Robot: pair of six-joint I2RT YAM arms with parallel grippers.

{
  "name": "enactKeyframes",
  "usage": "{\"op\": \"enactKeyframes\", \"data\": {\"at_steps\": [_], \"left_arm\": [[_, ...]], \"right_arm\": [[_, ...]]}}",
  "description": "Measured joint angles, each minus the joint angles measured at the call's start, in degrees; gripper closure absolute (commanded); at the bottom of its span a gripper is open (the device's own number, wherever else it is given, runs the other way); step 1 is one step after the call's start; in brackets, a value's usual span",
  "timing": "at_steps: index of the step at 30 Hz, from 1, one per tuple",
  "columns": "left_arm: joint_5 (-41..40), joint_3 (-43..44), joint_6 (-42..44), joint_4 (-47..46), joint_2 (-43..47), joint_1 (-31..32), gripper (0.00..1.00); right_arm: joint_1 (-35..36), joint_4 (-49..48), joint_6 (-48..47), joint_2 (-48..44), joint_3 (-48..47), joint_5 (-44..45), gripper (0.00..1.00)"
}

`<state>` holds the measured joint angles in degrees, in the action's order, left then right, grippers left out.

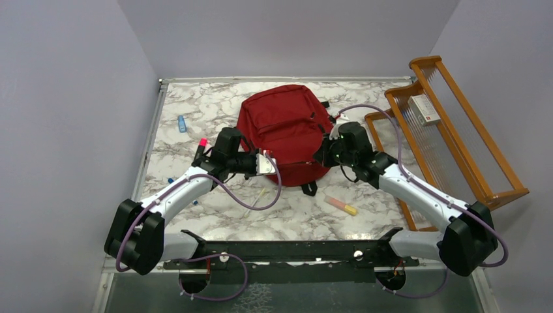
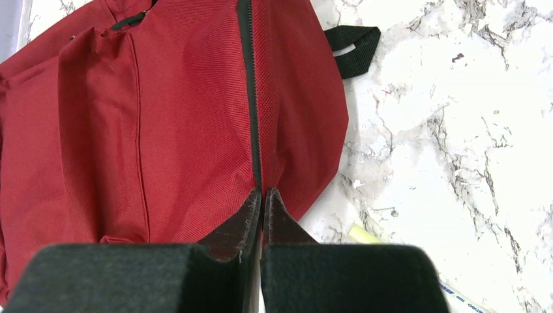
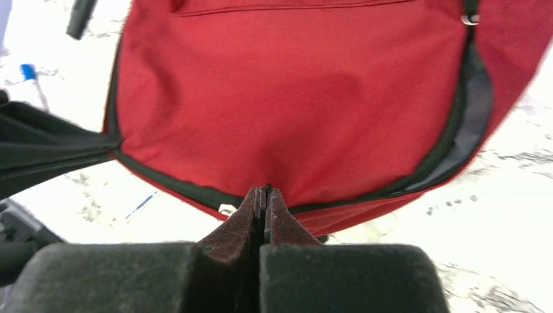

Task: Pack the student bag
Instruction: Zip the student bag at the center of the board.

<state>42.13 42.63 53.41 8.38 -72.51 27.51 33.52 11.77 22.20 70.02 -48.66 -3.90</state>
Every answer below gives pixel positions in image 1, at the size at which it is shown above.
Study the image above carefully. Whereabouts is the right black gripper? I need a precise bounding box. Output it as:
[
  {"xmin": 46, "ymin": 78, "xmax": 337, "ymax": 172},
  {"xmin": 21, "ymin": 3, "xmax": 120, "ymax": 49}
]
[{"xmin": 314, "ymin": 131, "xmax": 357, "ymax": 168}]

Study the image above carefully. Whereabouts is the red backpack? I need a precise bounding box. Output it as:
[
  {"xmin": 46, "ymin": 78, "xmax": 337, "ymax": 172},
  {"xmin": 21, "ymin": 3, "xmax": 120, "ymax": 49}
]
[{"xmin": 237, "ymin": 84, "xmax": 333, "ymax": 196}]

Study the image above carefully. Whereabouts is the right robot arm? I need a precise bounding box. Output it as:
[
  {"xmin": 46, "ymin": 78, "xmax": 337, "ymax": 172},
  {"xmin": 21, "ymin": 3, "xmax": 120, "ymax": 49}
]
[{"xmin": 314, "ymin": 122, "xmax": 498, "ymax": 276}]

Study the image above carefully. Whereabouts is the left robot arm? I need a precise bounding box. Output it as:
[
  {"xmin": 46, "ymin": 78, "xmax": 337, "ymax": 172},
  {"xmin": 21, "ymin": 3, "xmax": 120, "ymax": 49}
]
[{"xmin": 104, "ymin": 127, "xmax": 265, "ymax": 275}]

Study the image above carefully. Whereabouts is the pink black highlighter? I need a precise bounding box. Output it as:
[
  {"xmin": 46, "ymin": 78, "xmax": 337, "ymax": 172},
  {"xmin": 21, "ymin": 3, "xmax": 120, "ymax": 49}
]
[{"xmin": 194, "ymin": 138, "xmax": 208, "ymax": 159}]

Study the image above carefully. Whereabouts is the light blue highlighter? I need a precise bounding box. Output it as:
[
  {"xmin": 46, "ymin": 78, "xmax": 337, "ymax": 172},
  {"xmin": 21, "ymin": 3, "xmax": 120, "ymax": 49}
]
[{"xmin": 177, "ymin": 115, "xmax": 187, "ymax": 133}]

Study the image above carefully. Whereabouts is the blue capped pen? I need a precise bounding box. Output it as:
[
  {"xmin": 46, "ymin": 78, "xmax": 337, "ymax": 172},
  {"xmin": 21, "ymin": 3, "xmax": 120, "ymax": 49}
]
[{"xmin": 168, "ymin": 177, "xmax": 199, "ymax": 205}]

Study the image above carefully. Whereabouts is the white red small box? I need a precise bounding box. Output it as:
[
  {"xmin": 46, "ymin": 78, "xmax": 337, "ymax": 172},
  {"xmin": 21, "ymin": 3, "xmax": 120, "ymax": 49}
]
[{"xmin": 408, "ymin": 94, "xmax": 441, "ymax": 127}]

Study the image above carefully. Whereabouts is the orange wooden rack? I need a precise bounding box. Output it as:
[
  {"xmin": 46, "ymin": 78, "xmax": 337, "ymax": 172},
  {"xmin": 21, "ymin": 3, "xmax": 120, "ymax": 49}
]
[{"xmin": 384, "ymin": 55, "xmax": 529, "ymax": 210}]

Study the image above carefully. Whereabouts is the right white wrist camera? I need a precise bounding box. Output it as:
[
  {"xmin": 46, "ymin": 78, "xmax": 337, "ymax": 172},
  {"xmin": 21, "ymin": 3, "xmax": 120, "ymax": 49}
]
[{"xmin": 329, "ymin": 113, "xmax": 350, "ymax": 140}]

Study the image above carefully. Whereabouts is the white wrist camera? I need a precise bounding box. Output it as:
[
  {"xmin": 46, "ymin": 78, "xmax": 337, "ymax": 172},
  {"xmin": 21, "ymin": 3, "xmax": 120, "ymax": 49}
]
[
  {"xmin": 256, "ymin": 150, "xmax": 277, "ymax": 175},
  {"xmin": 329, "ymin": 113, "xmax": 350, "ymax": 140}
]

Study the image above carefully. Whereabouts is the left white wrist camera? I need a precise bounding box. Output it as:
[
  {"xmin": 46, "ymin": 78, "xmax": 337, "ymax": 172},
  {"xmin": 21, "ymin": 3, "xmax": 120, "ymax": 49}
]
[{"xmin": 256, "ymin": 150, "xmax": 277, "ymax": 175}]

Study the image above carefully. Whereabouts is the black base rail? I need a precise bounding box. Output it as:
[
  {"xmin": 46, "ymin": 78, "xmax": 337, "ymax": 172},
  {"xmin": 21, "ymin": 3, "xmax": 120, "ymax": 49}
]
[{"xmin": 119, "ymin": 231, "xmax": 441, "ymax": 286}]

